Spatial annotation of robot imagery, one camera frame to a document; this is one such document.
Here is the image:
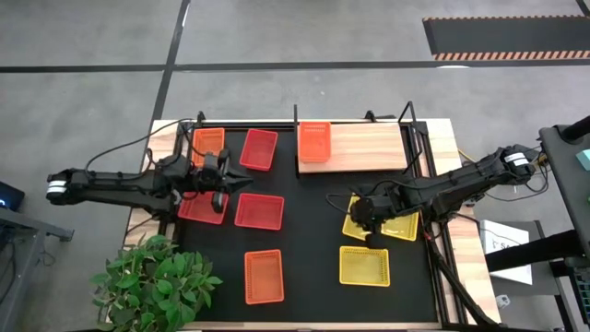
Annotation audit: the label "wooden shelf board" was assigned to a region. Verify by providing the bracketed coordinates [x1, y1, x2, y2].
[297, 121, 409, 175]

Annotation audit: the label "white cardboard box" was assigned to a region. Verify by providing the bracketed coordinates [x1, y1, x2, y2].
[478, 219, 535, 286]

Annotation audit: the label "orange plastic basket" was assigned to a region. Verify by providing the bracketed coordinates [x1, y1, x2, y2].
[298, 121, 333, 164]
[243, 249, 286, 306]
[191, 127, 226, 168]

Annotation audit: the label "yellow plastic basket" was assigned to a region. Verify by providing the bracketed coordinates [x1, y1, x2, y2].
[380, 209, 420, 243]
[338, 245, 391, 288]
[341, 194, 377, 243]

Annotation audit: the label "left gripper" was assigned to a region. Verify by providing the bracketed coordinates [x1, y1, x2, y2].
[193, 149, 254, 214]

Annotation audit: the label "black cable conduit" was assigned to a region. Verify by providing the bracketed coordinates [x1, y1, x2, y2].
[423, 232, 502, 329]

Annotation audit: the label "black ramp orange stripes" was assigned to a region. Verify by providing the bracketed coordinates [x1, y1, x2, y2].
[422, 15, 590, 62]

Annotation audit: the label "green leafy plant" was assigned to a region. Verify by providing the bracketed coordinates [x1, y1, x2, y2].
[89, 233, 225, 332]

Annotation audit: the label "red plastic basket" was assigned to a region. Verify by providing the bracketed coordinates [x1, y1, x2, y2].
[239, 128, 279, 172]
[177, 189, 230, 226]
[233, 192, 286, 231]

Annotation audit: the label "blue plastic crate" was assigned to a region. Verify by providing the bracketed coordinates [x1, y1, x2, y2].
[571, 269, 590, 319]

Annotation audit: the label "black desk beam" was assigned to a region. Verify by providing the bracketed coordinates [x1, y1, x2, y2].
[483, 229, 590, 274]

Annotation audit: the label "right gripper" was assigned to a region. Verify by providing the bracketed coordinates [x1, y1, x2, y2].
[349, 196, 393, 243]

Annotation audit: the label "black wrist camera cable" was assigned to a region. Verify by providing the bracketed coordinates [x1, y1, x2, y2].
[324, 180, 370, 218]

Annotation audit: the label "grey metal desk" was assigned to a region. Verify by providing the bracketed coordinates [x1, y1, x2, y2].
[0, 206, 76, 332]

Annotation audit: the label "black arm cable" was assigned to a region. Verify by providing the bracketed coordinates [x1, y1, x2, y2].
[84, 117, 199, 174]

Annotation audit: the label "black desk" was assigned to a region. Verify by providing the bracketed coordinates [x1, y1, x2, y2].
[537, 113, 590, 259]

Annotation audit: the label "black table mat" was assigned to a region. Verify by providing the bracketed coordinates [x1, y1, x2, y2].
[177, 126, 439, 324]

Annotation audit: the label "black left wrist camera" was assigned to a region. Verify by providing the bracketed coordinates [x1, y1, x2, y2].
[202, 171, 227, 191]

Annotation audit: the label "black device blue light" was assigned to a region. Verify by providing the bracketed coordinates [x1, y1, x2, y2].
[0, 180, 27, 213]

